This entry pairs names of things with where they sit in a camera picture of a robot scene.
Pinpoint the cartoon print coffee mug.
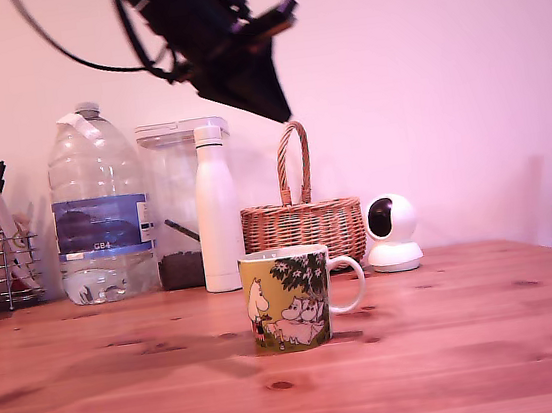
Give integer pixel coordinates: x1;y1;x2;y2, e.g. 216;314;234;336
235;237;374;359

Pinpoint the clear lidded plastic container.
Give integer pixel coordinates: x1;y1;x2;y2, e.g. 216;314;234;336
133;113;249;294

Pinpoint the white insulated bottle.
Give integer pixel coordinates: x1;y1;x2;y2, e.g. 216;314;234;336
186;123;251;296

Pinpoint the large clear water bottle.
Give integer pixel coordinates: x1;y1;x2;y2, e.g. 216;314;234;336
38;95;163;309

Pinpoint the white paper strip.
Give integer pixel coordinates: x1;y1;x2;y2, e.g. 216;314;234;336
0;174;44;295

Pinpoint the short black cable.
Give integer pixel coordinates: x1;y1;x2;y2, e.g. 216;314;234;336
112;0;184;91

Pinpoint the long black looping cable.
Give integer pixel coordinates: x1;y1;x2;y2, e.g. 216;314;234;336
10;0;158;89

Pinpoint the dark scoop handle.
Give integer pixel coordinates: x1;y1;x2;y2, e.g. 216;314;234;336
163;215;202;245

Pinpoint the wicker basket with handle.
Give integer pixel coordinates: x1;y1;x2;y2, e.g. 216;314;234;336
229;113;369;277

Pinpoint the small white round camera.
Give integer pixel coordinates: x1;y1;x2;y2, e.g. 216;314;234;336
359;189;427;277

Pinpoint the metal wire rack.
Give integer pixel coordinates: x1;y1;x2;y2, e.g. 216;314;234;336
0;229;50;314

